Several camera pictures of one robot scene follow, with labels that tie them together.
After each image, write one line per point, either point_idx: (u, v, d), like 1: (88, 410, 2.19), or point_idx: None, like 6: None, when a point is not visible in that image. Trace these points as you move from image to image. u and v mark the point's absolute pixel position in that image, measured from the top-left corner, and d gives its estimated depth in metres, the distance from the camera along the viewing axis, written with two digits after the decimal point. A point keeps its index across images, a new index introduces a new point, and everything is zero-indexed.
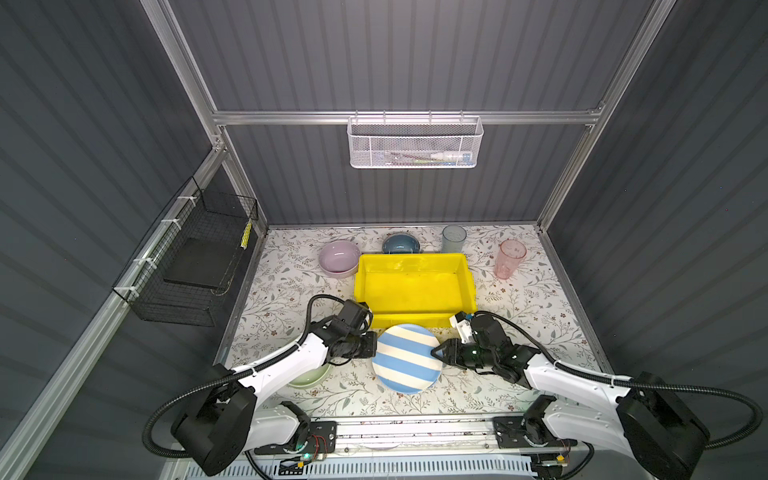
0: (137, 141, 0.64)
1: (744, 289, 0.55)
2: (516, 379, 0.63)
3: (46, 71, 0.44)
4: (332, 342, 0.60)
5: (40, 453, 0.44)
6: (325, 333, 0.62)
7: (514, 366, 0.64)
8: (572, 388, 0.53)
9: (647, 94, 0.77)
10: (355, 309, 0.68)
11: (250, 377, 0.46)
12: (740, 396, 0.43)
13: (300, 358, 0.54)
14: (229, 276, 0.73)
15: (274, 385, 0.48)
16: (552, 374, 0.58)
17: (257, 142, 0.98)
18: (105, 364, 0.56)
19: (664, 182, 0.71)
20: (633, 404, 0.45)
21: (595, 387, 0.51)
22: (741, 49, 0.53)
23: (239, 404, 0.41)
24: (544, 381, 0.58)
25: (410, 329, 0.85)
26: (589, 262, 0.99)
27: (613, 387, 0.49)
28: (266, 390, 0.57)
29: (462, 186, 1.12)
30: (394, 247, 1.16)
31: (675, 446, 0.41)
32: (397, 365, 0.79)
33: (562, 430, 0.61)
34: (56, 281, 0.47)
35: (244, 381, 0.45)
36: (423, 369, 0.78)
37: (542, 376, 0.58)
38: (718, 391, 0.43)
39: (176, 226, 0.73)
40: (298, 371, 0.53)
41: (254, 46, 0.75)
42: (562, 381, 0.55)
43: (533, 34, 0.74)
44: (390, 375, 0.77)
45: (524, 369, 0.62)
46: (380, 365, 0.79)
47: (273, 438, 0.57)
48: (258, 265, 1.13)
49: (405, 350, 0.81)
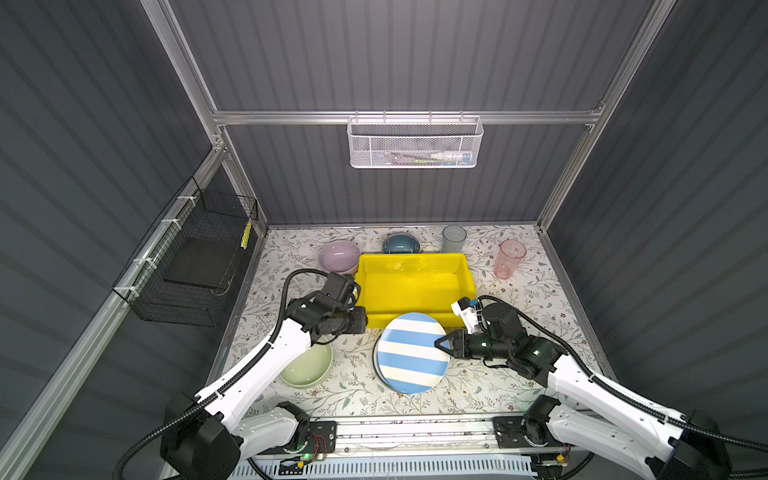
0: (136, 140, 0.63)
1: (744, 289, 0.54)
2: (534, 376, 0.56)
3: (47, 71, 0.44)
4: (313, 322, 0.54)
5: (39, 455, 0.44)
6: (309, 310, 0.56)
7: (538, 366, 0.56)
8: (604, 406, 0.49)
9: (648, 94, 0.77)
10: (341, 281, 0.60)
11: (217, 400, 0.42)
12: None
13: (275, 357, 0.48)
14: (229, 276, 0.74)
15: (249, 399, 0.44)
16: (585, 386, 0.51)
17: (257, 142, 0.98)
18: (105, 364, 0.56)
19: (664, 181, 0.70)
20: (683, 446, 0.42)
21: (641, 418, 0.46)
22: (741, 49, 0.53)
23: (211, 437, 0.38)
24: (580, 393, 0.51)
25: (410, 322, 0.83)
26: (589, 262, 0.99)
27: (664, 424, 0.44)
28: (243, 405, 0.43)
29: (462, 185, 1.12)
30: (394, 246, 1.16)
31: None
32: (401, 363, 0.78)
33: (565, 433, 0.61)
34: (57, 281, 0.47)
35: (210, 407, 0.41)
36: (430, 362, 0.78)
37: (571, 386, 0.52)
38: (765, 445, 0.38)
39: (176, 226, 0.73)
40: (277, 373, 0.48)
41: (253, 46, 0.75)
42: (594, 395, 0.50)
43: (534, 34, 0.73)
44: (398, 375, 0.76)
45: (550, 374, 0.54)
46: (384, 365, 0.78)
47: (276, 440, 0.59)
48: (258, 265, 1.13)
49: (406, 345, 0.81)
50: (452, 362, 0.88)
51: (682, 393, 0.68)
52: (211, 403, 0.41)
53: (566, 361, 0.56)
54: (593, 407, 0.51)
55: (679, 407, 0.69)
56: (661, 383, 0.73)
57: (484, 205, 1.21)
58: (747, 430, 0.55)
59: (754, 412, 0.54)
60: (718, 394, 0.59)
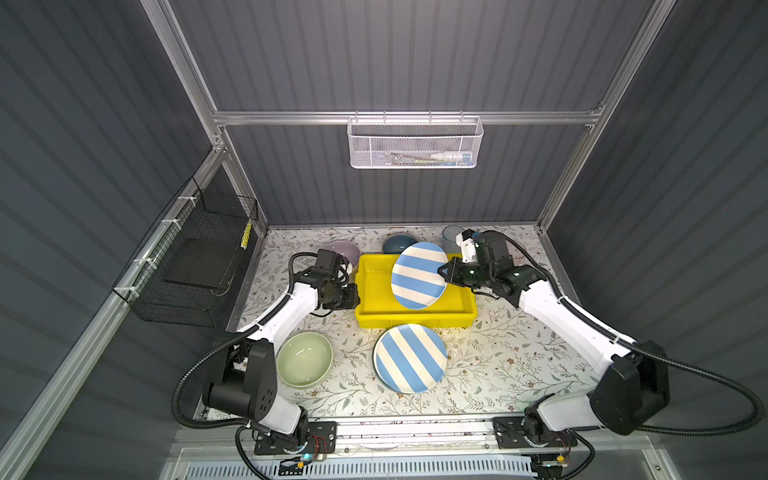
0: (136, 140, 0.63)
1: (744, 289, 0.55)
2: (508, 295, 0.58)
3: (47, 71, 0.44)
4: (321, 282, 0.63)
5: (38, 456, 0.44)
6: (310, 276, 0.65)
7: (512, 281, 0.59)
8: (562, 325, 0.51)
9: (648, 94, 0.77)
10: (330, 254, 0.71)
11: (259, 331, 0.48)
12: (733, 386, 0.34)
13: (298, 302, 0.57)
14: (228, 276, 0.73)
15: (283, 335, 0.51)
16: (552, 306, 0.53)
17: (257, 142, 0.98)
18: (105, 364, 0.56)
19: (664, 181, 0.70)
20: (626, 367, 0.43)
21: (592, 336, 0.47)
22: (742, 48, 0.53)
23: (258, 355, 0.44)
24: (538, 309, 0.55)
25: (423, 249, 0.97)
26: (589, 262, 0.99)
27: (612, 343, 0.46)
28: (277, 340, 0.48)
29: (462, 186, 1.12)
30: (394, 246, 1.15)
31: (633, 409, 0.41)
32: (409, 283, 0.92)
33: (552, 418, 0.63)
34: (56, 281, 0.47)
35: (255, 336, 0.47)
36: (430, 284, 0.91)
37: (540, 306, 0.54)
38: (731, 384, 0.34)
39: (176, 226, 0.73)
40: (298, 320, 0.56)
41: (254, 46, 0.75)
42: (557, 315, 0.52)
43: (534, 34, 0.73)
44: (404, 291, 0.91)
45: (524, 288, 0.57)
46: (395, 283, 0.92)
47: (282, 425, 0.59)
48: (258, 265, 1.13)
49: (415, 268, 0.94)
50: (452, 362, 0.88)
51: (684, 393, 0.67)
52: (254, 332, 0.48)
53: (541, 284, 0.57)
54: (555, 329, 0.53)
55: (681, 407, 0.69)
56: None
57: (484, 205, 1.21)
58: (749, 431, 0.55)
59: (755, 411, 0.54)
60: (718, 394, 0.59)
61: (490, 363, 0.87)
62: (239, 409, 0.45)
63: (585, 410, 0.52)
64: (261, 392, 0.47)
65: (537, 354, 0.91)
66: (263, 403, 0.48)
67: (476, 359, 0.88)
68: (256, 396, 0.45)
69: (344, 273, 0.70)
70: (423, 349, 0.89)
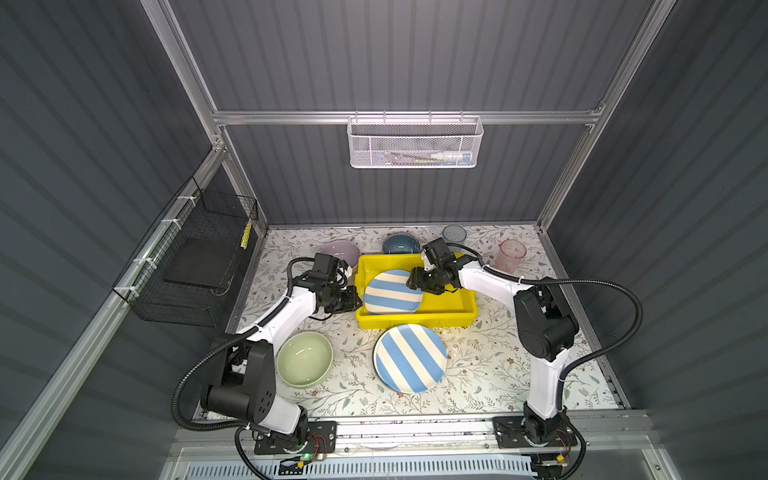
0: (136, 140, 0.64)
1: (743, 289, 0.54)
2: (451, 280, 0.73)
3: (48, 72, 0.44)
4: (319, 286, 0.64)
5: (39, 455, 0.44)
6: (307, 281, 0.66)
7: (451, 267, 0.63)
8: (490, 288, 0.63)
9: (647, 94, 0.77)
10: (327, 257, 0.71)
11: (258, 332, 0.49)
12: (614, 285, 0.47)
13: (295, 307, 0.57)
14: (229, 276, 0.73)
15: (280, 339, 0.50)
16: (480, 274, 0.67)
17: (257, 142, 0.98)
18: (104, 364, 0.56)
19: (665, 180, 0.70)
20: (527, 294, 0.56)
21: (507, 283, 0.61)
22: (741, 48, 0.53)
23: (258, 355, 0.44)
24: (473, 282, 0.68)
25: (397, 275, 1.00)
26: (589, 262, 0.99)
27: (519, 283, 0.60)
28: (277, 342, 0.49)
29: (462, 186, 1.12)
30: (394, 246, 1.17)
31: (547, 330, 0.52)
32: (383, 301, 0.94)
33: (541, 408, 0.64)
34: (57, 281, 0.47)
35: (253, 338, 0.47)
36: (404, 302, 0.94)
37: (473, 277, 0.68)
38: (606, 283, 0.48)
39: (176, 226, 0.73)
40: (299, 321, 0.57)
41: (253, 45, 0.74)
42: (484, 280, 0.65)
43: (534, 33, 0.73)
44: (379, 307, 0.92)
45: (459, 270, 0.71)
46: (371, 303, 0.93)
47: (283, 425, 0.59)
48: (258, 265, 1.13)
49: (388, 289, 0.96)
50: (452, 362, 0.88)
51: (684, 393, 0.67)
52: (253, 333, 0.48)
53: (474, 264, 0.72)
54: (486, 292, 0.65)
55: (683, 406, 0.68)
56: (663, 382, 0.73)
57: (484, 205, 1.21)
58: (749, 431, 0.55)
59: (755, 411, 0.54)
60: (718, 393, 0.61)
61: (490, 363, 0.87)
62: (238, 411, 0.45)
63: (539, 364, 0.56)
64: (259, 395, 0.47)
65: None
66: (261, 406, 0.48)
67: (476, 359, 0.88)
68: (254, 397, 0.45)
69: (343, 276, 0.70)
70: (423, 349, 0.89)
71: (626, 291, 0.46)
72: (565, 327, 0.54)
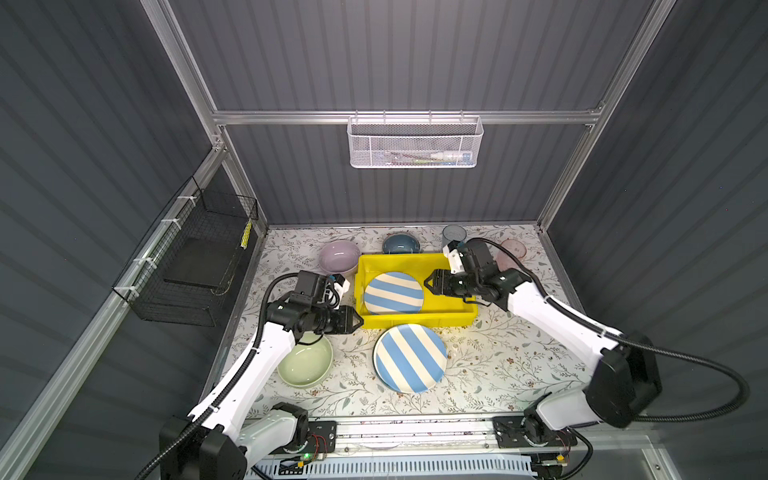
0: (136, 140, 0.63)
1: (744, 289, 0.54)
2: (496, 299, 0.60)
3: (47, 71, 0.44)
4: (292, 322, 0.54)
5: (40, 454, 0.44)
6: (283, 311, 0.55)
7: (499, 287, 0.60)
8: (555, 326, 0.51)
9: (648, 94, 0.77)
10: (311, 278, 0.61)
11: (213, 414, 0.41)
12: (719, 364, 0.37)
13: (264, 361, 0.48)
14: (229, 276, 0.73)
15: (246, 408, 0.44)
16: (542, 307, 0.54)
17: (256, 141, 0.98)
18: (104, 364, 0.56)
19: (665, 181, 0.70)
20: (614, 355, 0.44)
21: (580, 331, 0.48)
22: (741, 48, 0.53)
23: (211, 450, 0.38)
24: (531, 315, 0.55)
25: (397, 277, 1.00)
26: (589, 262, 0.99)
27: (600, 338, 0.47)
28: (241, 414, 0.42)
29: (462, 186, 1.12)
30: (394, 246, 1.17)
31: (634, 401, 0.42)
32: (383, 301, 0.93)
33: (554, 419, 0.62)
34: (57, 281, 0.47)
35: (208, 423, 0.40)
36: (405, 304, 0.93)
37: (529, 308, 0.55)
38: (704, 361, 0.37)
39: (176, 226, 0.73)
40: (273, 372, 0.50)
41: (253, 45, 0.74)
42: (549, 317, 0.52)
43: (534, 32, 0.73)
44: (379, 307, 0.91)
45: (510, 294, 0.58)
46: (371, 302, 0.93)
47: (278, 439, 0.58)
48: (258, 265, 1.13)
49: (388, 289, 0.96)
50: (452, 362, 0.88)
51: (684, 393, 0.67)
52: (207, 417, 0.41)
53: (531, 291, 0.57)
54: (547, 329, 0.53)
55: (682, 406, 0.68)
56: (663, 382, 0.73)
57: (484, 205, 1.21)
58: (750, 432, 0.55)
59: (755, 411, 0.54)
60: (718, 393, 0.61)
61: (490, 363, 0.87)
62: None
63: (586, 408, 0.51)
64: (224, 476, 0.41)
65: (537, 354, 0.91)
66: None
67: (476, 359, 0.88)
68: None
69: (335, 293, 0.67)
70: (423, 349, 0.89)
71: (737, 375, 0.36)
72: (647, 392, 0.45)
